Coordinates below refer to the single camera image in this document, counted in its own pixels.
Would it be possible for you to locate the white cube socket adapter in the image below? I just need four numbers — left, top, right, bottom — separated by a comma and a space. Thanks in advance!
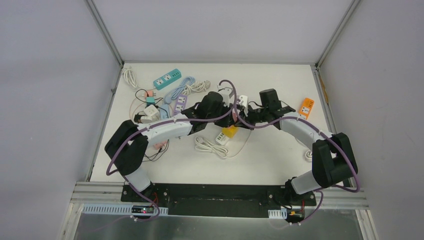
143, 104, 160, 121

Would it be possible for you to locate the pink cube adapter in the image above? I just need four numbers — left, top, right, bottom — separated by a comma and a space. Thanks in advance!
153, 141, 167, 150

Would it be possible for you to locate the white usb power strip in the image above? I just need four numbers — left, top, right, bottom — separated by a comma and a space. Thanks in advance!
215, 132, 230, 146

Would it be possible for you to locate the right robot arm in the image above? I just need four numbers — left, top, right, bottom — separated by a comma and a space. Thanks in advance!
234, 89, 360, 205

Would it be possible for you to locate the purple power strip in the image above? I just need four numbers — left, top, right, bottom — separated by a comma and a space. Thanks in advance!
172, 94, 188, 116

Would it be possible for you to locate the yellow pink cube socket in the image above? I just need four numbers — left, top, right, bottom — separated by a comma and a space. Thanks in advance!
221, 125, 238, 139

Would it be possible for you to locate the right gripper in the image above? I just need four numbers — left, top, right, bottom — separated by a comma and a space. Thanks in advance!
234, 104, 269, 131

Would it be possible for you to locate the pink plug adapter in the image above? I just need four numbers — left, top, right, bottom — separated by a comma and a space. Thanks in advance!
232, 108, 239, 123

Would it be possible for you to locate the white cable of purple strip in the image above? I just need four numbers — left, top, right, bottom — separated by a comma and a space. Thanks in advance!
180, 79, 212, 97

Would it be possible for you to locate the teal plug adapter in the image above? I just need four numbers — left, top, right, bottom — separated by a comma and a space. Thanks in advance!
145, 96, 156, 105

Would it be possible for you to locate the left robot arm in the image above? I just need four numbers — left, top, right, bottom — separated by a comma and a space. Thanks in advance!
104, 88, 237, 203

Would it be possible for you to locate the white coiled cable left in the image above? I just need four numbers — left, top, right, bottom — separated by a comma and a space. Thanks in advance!
122, 67, 139, 90

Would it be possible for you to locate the small pink plug charger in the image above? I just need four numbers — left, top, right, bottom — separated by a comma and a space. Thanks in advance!
144, 90, 155, 99

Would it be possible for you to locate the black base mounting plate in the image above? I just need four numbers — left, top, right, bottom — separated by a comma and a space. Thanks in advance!
142, 183, 317, 218

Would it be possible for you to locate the white coiled cable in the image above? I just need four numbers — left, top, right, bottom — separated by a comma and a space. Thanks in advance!
122, 67, 139, 90
294, 137, 314, 163
194, 129, 253, 160

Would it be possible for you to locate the white coiled cable right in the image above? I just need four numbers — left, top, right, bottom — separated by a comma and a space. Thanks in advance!
294, 137, 314, 163

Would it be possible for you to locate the light blue power strip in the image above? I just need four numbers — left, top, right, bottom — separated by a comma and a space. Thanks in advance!
158, 104, 171, 120

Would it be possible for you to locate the white coiled cable centre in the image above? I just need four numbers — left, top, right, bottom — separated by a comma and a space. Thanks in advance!
194, 129, 253, 160

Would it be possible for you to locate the light blue coiled cable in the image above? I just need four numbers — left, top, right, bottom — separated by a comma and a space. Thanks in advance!
163, 76, 197, 105

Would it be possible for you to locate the teal power strip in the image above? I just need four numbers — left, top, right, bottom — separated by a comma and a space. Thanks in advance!
153, 68, 182, 91

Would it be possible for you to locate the orange power strip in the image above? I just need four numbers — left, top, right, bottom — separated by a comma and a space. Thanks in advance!
298, 97, 315, 120

